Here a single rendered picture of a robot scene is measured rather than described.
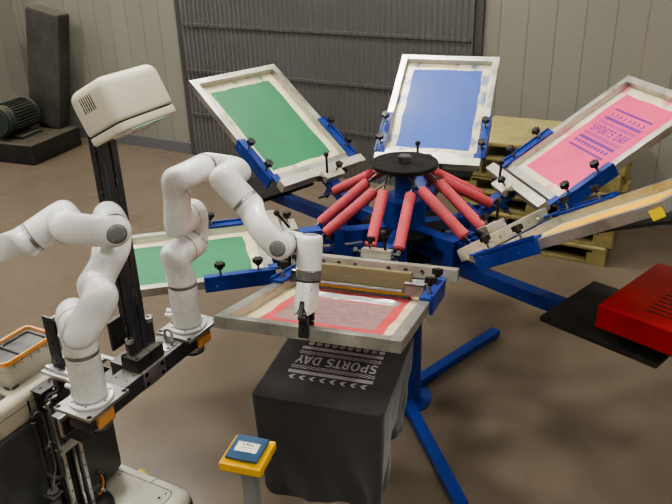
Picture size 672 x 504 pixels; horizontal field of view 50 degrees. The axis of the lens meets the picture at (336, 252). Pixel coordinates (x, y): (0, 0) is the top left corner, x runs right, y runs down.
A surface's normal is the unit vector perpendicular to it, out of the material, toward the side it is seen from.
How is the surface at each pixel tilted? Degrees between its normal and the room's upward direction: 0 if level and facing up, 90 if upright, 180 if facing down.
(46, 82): 90
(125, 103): 64
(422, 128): 32
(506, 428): 0
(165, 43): 90
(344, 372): 0
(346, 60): 90
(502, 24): 90
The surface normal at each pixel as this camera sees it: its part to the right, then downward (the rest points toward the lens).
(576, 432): -0.03, -0.90
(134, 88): 0.78, -0.24
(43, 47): -0.36, 0.41
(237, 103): 0.34, -0.61
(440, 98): -0.18, -0.55
